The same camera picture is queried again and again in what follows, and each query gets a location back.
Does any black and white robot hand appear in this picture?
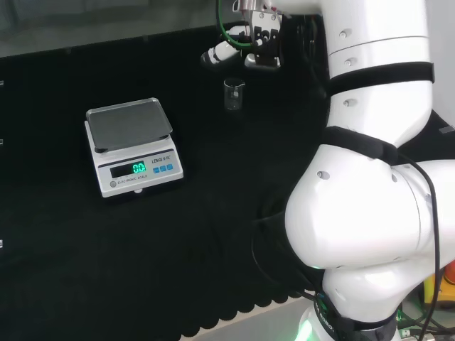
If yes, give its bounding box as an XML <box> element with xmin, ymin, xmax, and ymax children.
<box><xmin>200</xmin><ymin>8</ymin><xmax>285</xmax><ymax>67</ymax></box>

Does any small clear glass beaker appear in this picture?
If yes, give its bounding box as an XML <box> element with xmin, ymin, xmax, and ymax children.
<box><xmin>223</xmin><ymin>77</ymin><xmax>246</xmax><ymax>113</ymax></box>

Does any white electronic balance steel pan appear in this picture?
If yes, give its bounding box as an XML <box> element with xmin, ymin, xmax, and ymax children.
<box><xmin>84</xmin><ymin>97</ymin><xmax>185</xmax><ymax>199</ymax></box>

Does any black bench cloth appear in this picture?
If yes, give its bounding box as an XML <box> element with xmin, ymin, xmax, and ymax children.
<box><xmin>0</xmin><ymin>13</ymin><xmax>455</xmax><ymax>340</ymax></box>

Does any yellow stop button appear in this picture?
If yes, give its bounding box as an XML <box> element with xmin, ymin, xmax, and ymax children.
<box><xmin>422</xmin><ymin>260</ymin><xmax>455</xmax><ymax>310</ymax></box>

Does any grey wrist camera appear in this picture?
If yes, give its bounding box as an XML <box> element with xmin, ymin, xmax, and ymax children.
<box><xmin>244</xmin><ymin>52</ymin><xmax>282</xmax><ymax>71</ymax></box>

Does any green cable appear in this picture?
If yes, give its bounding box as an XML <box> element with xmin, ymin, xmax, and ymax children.
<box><xmin>217</xmin><ymin>0</ymin><xmax>257</xmax><ymax>49</ymax></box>

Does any black cable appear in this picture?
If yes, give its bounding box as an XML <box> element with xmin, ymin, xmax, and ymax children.
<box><xmin>250</xmin><ymin>211</ymin><xmax>323</xmax><ymax>301</ymax></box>
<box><xmin>396</xmin><ymin>153</ymin><xmax>441</xmax><ymax>341</ymax></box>

